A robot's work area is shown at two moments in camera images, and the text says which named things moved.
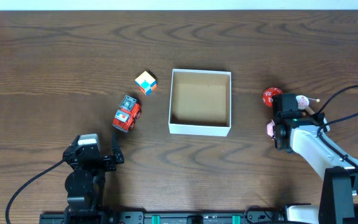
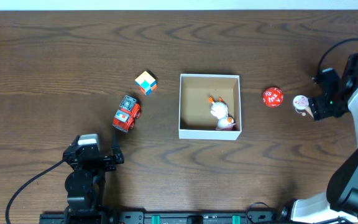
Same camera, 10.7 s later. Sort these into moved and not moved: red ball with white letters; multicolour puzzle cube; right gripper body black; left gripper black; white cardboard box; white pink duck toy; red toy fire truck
Moved: white pink duck toy; white cardboard box; right gripper body black
Not moved: red ball with white letters; left gripper black; red toy fire truck; multicolour puzzle cube
